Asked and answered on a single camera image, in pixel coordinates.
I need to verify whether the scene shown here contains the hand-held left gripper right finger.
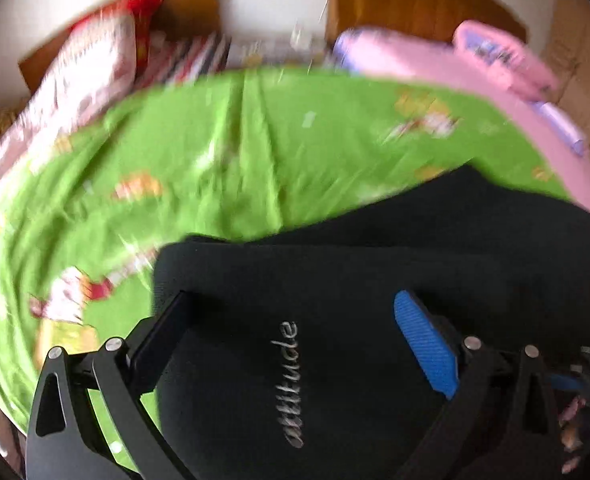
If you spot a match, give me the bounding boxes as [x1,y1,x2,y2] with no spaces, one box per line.
[394,290,563,480]

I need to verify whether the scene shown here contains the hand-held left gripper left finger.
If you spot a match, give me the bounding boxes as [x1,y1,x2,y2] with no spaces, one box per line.
[25,291,196,480]

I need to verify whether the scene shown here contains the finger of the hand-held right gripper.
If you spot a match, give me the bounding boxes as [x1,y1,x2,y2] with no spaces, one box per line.
[549,346,590,402]

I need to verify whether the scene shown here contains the black pants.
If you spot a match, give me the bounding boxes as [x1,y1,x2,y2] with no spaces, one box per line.
[150,165,590,480]

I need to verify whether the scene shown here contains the green printed bed sheet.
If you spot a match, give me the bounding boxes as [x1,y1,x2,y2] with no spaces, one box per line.
[0,67,573,466]

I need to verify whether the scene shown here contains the pink blanket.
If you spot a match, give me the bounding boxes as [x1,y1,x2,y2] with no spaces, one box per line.
[332,27,590,356]

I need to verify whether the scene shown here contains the striped cloth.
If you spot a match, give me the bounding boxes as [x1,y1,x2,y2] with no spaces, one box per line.
[135,32,233,88]

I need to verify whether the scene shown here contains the pink printed pillow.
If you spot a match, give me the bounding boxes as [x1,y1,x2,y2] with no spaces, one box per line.
[452,20,561,101]

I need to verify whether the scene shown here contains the red pillow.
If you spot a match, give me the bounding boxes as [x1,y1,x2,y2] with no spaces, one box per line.
[77,0,166,76]

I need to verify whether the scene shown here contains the small wooden headboard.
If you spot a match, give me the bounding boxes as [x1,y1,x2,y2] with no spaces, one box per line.
[20,0,221,91]

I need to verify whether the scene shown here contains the large wooden headboard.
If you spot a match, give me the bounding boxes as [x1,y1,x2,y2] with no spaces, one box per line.
[327,0,528,48]

